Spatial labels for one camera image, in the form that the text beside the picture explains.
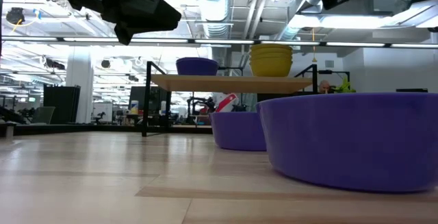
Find yellow hanging cord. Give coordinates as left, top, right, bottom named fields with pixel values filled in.
left=310, top=27, right=318, bottom=63

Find patterned yellow mini bowl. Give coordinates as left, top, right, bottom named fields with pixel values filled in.
left=249, top=52, right=294, bottom=60
left=249, top=43, right=294, bottom=50
left=249, top=58, right=294, bottom=78
left=249, top=47, right=294, bottom=55

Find green plant white pot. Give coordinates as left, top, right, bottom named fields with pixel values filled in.
left=333, top=78, right=357, bottom=94

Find black aluminium table frame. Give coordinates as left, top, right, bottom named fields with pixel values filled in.
left=0, top=123, right=215, bottom=136

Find dark low cabinet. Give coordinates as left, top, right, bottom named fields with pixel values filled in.
left=257, top=92, right=319, bottom=104

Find silver ribbed ventilation duct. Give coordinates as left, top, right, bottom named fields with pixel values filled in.
left=194, top=0, right=235, bottom=40

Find long LED light bar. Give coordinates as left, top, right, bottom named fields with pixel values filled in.
left=0, top=35, right=438, bottom=49

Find black ceiling camera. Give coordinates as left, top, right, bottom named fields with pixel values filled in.
left=5, top=7, right=27, bottom=25

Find blue mini bowl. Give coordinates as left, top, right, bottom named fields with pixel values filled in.
left=255, top=92, right=438, bottom=193
left=175, top=57, right=220, bottom=77
left=209, top=111, right=268, bottom=152

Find wooden shelf black metal legs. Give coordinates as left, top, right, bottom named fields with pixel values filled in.
left=141, top=61, right=318, bottom=138

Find black partition cabinet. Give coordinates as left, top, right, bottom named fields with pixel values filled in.
left=43, top=85, right=81, bottom=125

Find white round pillar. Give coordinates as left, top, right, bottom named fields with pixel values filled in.
left=65, top=45, right=94, bottom=125

